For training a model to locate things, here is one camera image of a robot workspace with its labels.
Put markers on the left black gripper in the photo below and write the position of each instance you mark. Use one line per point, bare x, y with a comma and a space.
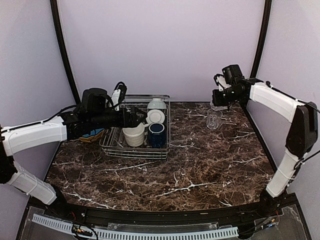
124, 123

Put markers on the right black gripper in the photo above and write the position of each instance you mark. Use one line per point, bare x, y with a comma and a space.
217, 100

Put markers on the dark blue mug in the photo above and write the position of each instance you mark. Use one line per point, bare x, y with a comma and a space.
157, 135

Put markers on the clear glass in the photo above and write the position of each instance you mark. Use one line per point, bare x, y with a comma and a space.
213, 120

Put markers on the wire metal dish rack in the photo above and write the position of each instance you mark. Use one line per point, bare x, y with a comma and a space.
113, 141

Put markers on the yellow dotted scalloped plate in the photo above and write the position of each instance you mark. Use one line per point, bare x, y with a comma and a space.
89, 140

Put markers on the blue dotted plate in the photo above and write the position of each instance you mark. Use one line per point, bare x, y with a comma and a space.
96, 133

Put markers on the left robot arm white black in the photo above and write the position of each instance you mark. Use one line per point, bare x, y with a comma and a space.
64, 126

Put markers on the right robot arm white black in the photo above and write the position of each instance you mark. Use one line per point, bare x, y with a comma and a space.
293, 121

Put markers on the white saucer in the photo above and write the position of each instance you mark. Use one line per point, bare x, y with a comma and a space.
155, 116

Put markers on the cream ribbed cup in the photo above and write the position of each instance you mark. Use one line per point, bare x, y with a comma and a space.
134, 136

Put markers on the pale green bowl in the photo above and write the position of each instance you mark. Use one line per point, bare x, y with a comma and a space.
156, 104

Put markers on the white right gripper bracket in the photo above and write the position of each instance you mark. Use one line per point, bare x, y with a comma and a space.
220, 82

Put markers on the white gripper bracket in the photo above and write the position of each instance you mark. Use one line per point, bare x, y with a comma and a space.
220, 82
119, 93

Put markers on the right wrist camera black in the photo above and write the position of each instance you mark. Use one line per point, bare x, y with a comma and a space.
232, 74

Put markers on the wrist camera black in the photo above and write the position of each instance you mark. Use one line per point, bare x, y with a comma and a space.
94, 100
232, 74

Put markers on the white left gripper bracket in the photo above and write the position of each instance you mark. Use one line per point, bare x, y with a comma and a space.
119, 93

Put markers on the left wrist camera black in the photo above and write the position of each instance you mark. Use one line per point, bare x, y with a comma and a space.
94, 100

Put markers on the right black frame post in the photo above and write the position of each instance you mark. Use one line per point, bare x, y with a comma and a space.
262, 38

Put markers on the black frame post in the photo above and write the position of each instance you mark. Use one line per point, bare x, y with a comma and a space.
262, 38
63, 50

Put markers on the black front rail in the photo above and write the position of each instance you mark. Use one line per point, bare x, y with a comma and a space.
237, 215

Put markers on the white slotted cable duct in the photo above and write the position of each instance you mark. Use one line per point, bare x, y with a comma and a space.
135, 232

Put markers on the left black frame post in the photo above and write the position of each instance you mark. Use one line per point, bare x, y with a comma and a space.
63, 50

